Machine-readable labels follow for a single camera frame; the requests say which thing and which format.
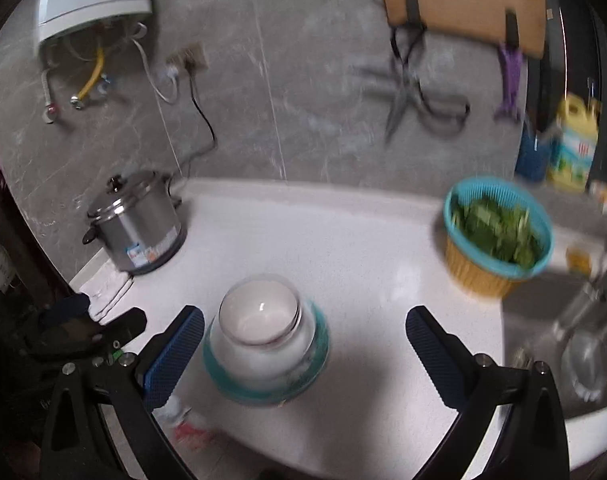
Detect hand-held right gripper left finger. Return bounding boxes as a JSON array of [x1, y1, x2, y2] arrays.
[[40, 304, 206, 480]]

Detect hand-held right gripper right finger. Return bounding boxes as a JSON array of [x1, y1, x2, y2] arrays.
[[406, 305, 570, 480]]

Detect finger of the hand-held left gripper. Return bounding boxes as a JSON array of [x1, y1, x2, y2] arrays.
[[37, 292, 91, 328], [90, 308, 148, 356]]

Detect large teal floral plate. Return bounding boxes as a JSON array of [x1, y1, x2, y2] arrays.
[[202, 297, 331, 407]]

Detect grey rimmed plate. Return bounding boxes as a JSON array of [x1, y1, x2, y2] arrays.
[[206, 310, 318, 396]]

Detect large white bowl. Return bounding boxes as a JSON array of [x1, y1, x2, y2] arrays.
[[217, 273, 303, 347]]

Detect white folded cloth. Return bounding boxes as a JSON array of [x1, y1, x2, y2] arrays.
[[78, 272, 134, 323]]

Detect red white plastic bag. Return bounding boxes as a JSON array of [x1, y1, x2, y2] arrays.
[[166, 395, 216, 453]]

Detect stainless steel rice cooker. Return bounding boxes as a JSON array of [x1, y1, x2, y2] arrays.
[[82, 170, 186, 276]]

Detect stainless steel sink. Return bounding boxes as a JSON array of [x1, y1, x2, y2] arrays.
[[501, 260, 607, 418]]

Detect green leafy vegetables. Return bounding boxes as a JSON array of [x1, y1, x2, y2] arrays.
[[453, 195, 539, 266]]

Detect clear glass bowl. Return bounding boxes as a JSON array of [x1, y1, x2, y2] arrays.
[[558, 330, 607, 403]]

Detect teal plastic colander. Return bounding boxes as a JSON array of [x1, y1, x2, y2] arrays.
[[443, 176, 554, 281]]

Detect metal faucet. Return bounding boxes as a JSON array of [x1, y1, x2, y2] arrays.
[[553, 215, 607, 341]]

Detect yellow sponge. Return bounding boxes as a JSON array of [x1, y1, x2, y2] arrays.
[[566, 245, 593, 276]]

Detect blue utensil holder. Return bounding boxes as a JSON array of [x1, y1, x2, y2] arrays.
[[514, 120, 557, 183]]

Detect white yellow packet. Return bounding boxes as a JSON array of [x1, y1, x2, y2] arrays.
[[589, 180, 607, 216]]

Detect yellow detergent bottle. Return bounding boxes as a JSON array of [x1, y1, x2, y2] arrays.
[[547, 77, 600, 193]]

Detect purple peeler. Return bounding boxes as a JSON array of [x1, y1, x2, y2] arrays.
[[493, 42, 527, 122]]

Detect white water heater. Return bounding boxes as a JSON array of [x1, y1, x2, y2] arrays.
[[36, 0, 153, 58]]

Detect wooden cutting board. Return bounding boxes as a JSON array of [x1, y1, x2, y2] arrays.
[[376, 0, 547, 58]]

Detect metal braided hose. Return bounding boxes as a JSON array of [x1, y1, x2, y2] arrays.
[[42, 67, 57, 123]]

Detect black power cable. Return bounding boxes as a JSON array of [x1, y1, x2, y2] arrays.
[[168, 67, 219, 181]]

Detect white power cable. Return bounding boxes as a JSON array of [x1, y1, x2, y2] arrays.
[[133, 35, 181, 106]]

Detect yellow gas hose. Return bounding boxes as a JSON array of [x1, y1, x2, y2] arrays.
[[70, 47, 106, 108]]

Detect black handled kitchen scissors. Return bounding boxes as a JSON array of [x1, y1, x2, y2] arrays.
[[356, 25, 471, 143]]

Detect wall socket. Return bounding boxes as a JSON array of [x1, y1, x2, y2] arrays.
[[166, 42, 207, 78]]

